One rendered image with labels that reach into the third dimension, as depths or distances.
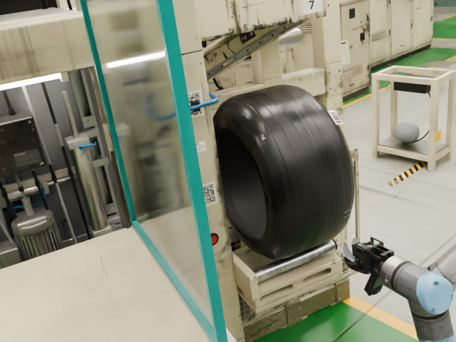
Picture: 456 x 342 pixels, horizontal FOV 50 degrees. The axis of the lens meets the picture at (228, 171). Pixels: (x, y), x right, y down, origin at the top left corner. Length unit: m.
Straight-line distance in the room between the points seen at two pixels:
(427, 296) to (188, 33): 0.91
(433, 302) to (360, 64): 5.59
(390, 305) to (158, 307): 2.11
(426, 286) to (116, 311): 0.72
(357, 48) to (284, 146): 5.26
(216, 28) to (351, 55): 4.91
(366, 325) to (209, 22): 1.84
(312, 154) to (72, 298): 0.77
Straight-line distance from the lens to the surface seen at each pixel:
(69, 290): 1.14
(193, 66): 1.39
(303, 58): 6.40
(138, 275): 1.11
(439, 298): 1.31
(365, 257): 1.42
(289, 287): 1.74
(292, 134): 1.45
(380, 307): 2.95
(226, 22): 1.71
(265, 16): 1.79
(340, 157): 1.50
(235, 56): 1.89
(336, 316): 2.88
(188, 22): 1.38
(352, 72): 6.59
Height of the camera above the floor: 1.87
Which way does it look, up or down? 23 degrees down
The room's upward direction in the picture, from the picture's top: 8 degrees counter-clockwise
